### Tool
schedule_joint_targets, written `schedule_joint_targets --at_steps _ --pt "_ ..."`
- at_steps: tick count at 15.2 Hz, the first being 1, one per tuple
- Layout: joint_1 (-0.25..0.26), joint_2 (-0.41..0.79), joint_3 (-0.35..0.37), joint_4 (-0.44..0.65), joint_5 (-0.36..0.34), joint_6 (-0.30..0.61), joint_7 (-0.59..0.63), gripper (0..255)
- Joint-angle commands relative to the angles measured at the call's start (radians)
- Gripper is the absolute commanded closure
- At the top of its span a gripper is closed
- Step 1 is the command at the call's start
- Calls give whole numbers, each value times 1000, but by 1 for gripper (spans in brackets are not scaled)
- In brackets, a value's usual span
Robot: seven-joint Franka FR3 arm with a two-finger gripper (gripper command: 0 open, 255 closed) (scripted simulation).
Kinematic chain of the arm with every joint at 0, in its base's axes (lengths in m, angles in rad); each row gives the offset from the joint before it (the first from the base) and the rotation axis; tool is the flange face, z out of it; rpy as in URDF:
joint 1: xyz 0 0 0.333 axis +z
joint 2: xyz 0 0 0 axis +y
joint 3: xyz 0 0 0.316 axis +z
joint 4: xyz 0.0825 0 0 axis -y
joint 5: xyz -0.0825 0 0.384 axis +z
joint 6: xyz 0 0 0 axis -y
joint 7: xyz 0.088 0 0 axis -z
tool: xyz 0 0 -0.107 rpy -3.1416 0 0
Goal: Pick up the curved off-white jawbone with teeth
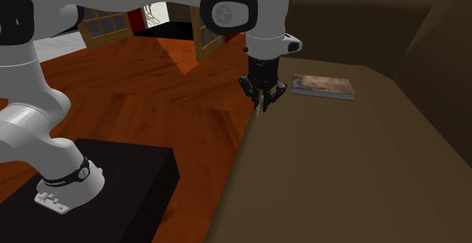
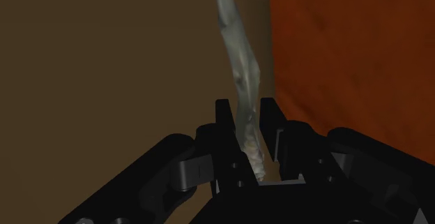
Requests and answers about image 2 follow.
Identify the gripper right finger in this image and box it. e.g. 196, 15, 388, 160
259, 96, 435, 224

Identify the pale grey long thin object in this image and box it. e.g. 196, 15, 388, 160
213, 0, 266, 182

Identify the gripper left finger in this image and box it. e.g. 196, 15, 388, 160
57, 98, 259, 224

